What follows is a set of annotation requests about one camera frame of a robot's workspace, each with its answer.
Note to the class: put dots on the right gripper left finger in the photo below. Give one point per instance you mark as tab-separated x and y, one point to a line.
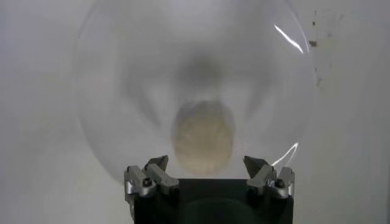
158	176

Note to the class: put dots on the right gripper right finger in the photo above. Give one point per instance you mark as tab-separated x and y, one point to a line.
263	176

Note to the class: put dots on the white steamed baozi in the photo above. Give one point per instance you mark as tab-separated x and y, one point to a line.
202	140

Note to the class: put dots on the white round plate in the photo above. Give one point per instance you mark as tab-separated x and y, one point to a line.
128	91

